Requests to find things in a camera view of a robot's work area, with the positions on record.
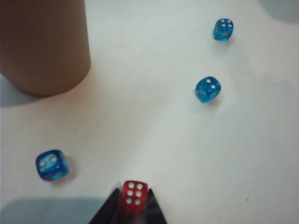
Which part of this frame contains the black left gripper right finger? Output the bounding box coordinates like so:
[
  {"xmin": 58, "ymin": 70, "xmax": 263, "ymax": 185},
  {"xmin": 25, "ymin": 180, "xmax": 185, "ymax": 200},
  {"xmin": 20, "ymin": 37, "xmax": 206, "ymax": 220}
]
[{"xmin": 140, "ymin": 188, "xmax": 168, "ymax": 224}]

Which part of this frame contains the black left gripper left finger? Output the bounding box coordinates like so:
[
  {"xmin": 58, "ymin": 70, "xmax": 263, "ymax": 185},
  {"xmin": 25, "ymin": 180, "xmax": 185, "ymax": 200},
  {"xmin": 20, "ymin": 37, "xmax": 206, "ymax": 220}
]
[{"xmin": 88, "ymin": 187, "xmax": 122, "ymax": 224}]

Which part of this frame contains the red translucent die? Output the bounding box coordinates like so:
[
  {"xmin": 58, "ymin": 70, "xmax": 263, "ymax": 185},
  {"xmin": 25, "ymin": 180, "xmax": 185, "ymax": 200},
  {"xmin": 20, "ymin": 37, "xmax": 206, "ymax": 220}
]
[{"xmin": 118, "ymin": 180, "xmax": 149, "ymax": 220}]

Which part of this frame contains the brown paper cup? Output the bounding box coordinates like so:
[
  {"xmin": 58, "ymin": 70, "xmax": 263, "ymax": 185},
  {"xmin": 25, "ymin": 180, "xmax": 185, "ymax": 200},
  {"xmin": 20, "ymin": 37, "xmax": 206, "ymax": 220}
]
[{"xmin": 0, "ymin": 0, "xmax": 92, "ymax": 98}]

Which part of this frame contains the blue translucent die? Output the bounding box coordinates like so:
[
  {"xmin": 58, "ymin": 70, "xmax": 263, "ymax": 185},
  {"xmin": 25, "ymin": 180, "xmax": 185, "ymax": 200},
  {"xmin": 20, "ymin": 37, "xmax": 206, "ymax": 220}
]
[
  {"xmin": 35, "ymin": 149, "xmax": 70, "ymax": 182},
  {"xmin": 195, "ymin": 76, "xmax": 221, "ymax": 104},
  {"xmin": 213, "ymin": 17, "xmax": 235, "ymax": 42}
]

